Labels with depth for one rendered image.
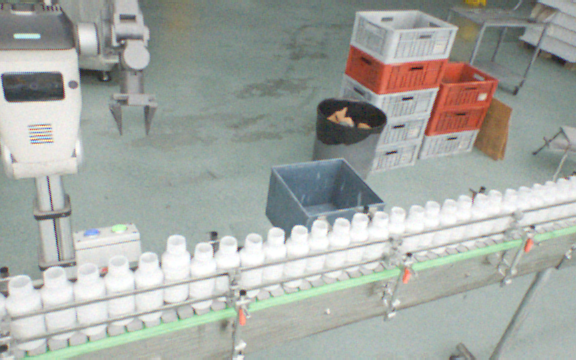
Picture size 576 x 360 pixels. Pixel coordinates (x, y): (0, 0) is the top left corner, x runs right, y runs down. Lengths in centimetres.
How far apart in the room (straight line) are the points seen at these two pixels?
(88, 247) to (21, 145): 47
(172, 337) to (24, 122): 73
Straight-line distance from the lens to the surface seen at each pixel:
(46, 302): 111
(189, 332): 122
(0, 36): 155
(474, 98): 430
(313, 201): 202
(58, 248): 186
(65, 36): 155
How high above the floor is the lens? 190
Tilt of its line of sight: 32 degrees down
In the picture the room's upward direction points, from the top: 10 degrees clockwise
